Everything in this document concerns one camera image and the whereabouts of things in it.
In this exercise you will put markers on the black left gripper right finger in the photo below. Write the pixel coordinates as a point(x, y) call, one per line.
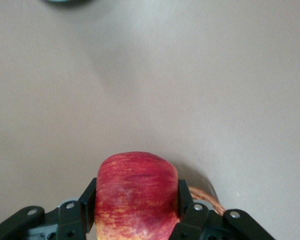
point(202, 225)

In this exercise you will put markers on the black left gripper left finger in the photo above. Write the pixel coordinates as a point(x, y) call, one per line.
point(67, 220)

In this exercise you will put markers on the brown table cloth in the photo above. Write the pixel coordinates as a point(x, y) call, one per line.
point(150, 87)

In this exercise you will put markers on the red apple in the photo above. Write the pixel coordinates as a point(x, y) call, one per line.
point(136, 197)

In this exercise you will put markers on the blue plate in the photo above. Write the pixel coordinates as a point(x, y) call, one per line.
point(67, 1)

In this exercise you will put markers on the brown wicker basket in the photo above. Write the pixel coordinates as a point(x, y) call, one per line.
point(210, 200)

